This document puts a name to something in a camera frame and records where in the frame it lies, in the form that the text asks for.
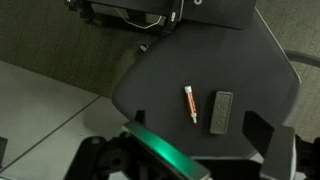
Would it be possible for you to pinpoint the thin white cable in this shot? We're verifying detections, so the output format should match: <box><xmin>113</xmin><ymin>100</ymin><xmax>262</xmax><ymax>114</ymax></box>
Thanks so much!
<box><xmin>114</xmin><ymin>7</ymin><xmax>165</xmax><ymax>30</ymax></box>

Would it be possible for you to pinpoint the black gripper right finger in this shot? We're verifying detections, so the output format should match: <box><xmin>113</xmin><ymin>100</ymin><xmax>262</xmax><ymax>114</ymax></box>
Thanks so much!
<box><xmin>242</xmin><ymin>110</ymin><xmax>320</xmax><ymax>180</ymax></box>

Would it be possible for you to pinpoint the dark grey whiteboard eraser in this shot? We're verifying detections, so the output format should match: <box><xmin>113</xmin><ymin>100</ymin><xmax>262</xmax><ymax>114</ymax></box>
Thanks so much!
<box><xmin>209</xmin><ymin>89</ymin><xmax>234</xmax><ymax>135</ymax></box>

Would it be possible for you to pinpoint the black panel with white logo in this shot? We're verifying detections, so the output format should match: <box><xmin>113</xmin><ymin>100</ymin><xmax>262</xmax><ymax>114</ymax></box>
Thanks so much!
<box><xmin>181</xmin><ymin>0</ymin><xmax>258</xmax><ymax>31</ymax></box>

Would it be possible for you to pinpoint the red and white marker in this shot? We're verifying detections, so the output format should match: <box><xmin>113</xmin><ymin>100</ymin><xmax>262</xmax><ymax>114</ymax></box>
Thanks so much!
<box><xmin>183</xmin><ymin>85</ymin><xmax>199</xmax><ymax>125</ymax></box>

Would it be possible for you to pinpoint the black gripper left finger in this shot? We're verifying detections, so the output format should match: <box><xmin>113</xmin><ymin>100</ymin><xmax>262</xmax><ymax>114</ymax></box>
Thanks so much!
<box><xmin>63</xmin><ymin>109</ymin><xmax>213</xmax><ymax>180</ymax></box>

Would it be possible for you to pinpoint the black metal frame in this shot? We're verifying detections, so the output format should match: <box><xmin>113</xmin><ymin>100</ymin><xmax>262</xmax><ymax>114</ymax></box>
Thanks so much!
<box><xmin>64</xmin><ymin>0</ymin><xmax>184</xmax><ymax>36</ymax></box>

